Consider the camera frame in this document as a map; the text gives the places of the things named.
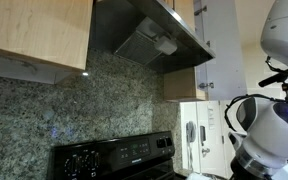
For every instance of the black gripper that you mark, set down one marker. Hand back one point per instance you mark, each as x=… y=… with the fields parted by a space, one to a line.
x=239 y=173

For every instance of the grey open cabinet door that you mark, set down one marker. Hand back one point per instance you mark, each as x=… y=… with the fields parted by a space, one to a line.
x=222 y=77

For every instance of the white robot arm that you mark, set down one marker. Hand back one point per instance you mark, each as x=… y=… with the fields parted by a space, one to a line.
x=261 y=150

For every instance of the wooden upper cabinets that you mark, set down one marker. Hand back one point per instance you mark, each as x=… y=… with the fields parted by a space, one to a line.
x=54 y=32

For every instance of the stainless range hood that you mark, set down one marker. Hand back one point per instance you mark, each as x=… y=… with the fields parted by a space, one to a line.
x=147 y=32

